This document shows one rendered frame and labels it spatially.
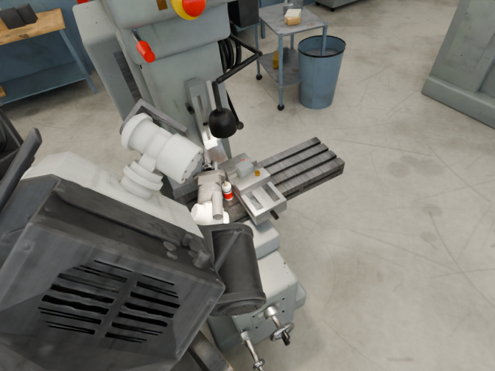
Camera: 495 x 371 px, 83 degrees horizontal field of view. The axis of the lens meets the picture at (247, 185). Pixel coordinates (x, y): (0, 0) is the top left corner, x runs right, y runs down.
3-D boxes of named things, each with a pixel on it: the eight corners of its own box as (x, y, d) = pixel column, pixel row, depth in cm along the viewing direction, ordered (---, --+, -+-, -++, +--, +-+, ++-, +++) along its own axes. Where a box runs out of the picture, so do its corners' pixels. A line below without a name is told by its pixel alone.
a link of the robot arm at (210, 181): (223, 165, 105) (225, 188, 97) (227, 182, 112) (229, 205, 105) (190, 169, 105) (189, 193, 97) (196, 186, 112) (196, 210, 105)
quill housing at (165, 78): (237, 136, 94) (222, 35, 70) (179, 160, 89) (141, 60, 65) (215, 109, 105) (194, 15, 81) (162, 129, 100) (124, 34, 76)
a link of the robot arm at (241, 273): (250, 309, 58) (270, 288, 48) (207, 314, 55) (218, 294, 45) (241, 256, 65) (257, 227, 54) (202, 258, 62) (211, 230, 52)
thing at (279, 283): (295, 321, 164) (300, 281, 119) (247, 351, 156) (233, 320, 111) (235, 221, 213) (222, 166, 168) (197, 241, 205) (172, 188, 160)
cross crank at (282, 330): (299, 338, 119) (300, 330, 110) (275, 352, 116) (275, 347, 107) (279, 304, 129) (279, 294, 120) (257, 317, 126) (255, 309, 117)
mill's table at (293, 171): (342, 174, 139) (345, 162, 133) (90, 299, 110) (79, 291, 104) (314, 147, 154) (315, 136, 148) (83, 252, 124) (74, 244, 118)
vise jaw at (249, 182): (270, 181, 121) (270, 174, 118) (240, 196, 117) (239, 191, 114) (263, 173, 124) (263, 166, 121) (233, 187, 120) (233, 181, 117)
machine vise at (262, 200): (286, 209, 119) (286, 193, 111) (256, 226, 115) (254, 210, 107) (246, 162, 140) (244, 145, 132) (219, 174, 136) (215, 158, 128)
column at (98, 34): (247, 227, 224) (208, 7, 106) (192, 255, 212) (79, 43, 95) (221, 186, 255) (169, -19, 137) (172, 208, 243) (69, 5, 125)
